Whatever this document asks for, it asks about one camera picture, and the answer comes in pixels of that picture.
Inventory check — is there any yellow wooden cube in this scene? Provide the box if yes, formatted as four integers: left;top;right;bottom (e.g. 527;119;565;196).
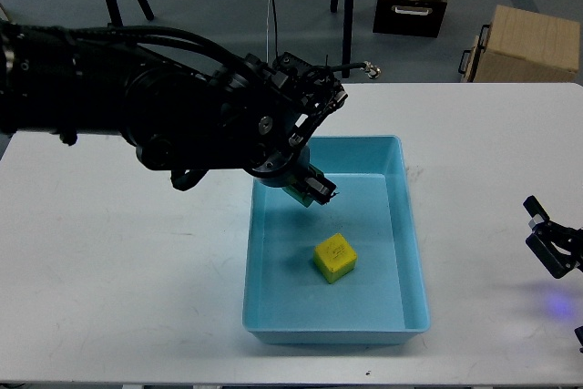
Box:
312;233;358;284

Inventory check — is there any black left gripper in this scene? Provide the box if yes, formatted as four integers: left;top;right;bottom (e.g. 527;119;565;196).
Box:
257;146;337;206

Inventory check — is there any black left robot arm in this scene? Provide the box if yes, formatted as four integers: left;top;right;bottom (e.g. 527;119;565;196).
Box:
1;22;347;205

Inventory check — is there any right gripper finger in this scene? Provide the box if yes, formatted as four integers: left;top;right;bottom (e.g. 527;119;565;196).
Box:
523;195;582;279

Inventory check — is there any light blue plastic bin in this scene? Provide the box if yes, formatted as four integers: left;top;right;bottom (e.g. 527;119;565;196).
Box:
242;136;430;344

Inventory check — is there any green wooden cube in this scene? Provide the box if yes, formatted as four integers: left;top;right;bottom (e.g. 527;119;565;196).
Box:
282;173;311;208

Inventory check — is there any dark drawer box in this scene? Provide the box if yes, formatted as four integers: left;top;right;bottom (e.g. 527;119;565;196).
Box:
373;0;448;38

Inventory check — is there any white hanging cord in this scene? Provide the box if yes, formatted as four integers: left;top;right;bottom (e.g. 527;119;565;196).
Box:
248;0;283;67

